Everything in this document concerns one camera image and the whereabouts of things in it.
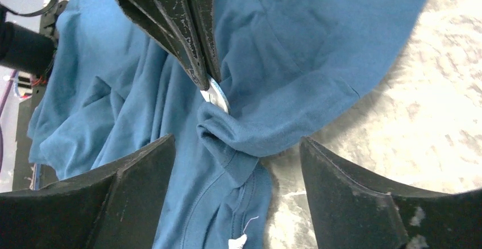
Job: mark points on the blue t-shirt garment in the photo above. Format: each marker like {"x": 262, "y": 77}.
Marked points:
{"x": 289, "y": 68}

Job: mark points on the round white brooch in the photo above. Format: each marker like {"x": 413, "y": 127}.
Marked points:
{"x": 215, "y": 95}

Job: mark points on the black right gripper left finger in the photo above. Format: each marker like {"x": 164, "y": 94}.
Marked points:
{"x": 117, "y": 205}

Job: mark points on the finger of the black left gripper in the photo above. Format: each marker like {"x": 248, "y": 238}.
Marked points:
{"x": 202, "y": 12}
{"x": 170, "y": 23}

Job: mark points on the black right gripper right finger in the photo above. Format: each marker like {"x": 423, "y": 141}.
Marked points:
{"x": 352, "y": 207}

